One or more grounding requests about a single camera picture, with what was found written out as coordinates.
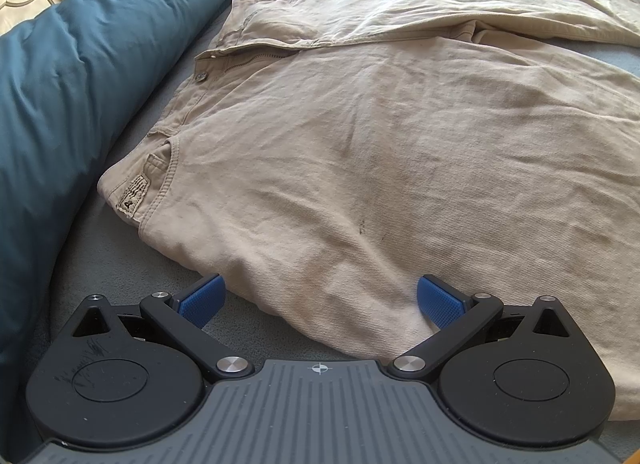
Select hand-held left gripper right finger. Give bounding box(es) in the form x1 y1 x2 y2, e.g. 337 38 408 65
388 273 573 381

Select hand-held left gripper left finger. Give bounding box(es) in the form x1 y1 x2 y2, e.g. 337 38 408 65
73 273 253 381

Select beige pants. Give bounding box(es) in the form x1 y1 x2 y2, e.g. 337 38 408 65
96 0 640 421

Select grey bed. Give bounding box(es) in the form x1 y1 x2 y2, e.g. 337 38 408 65
10 0 640 464

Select teal pillow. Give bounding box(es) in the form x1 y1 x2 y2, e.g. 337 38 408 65
0 0 274 381

